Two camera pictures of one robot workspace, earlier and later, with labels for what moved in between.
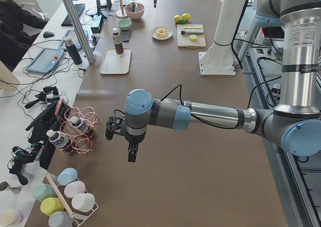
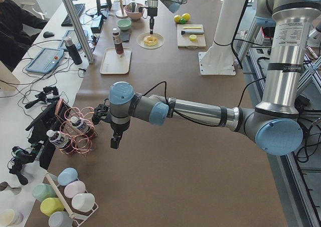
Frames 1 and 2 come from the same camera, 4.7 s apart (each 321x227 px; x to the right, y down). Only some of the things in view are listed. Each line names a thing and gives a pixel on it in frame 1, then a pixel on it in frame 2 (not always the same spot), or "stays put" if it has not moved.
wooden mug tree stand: (121, 13) stays put
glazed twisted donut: (161, 32) → (150, 40)
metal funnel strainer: (133, 7) stays put
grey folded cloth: (125, 36) stays put
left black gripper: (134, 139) → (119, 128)
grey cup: (60, 219) stays put
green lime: (182, 21) stays put
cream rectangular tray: (114, 63) stays put
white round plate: (161, 32) → (140, 41)
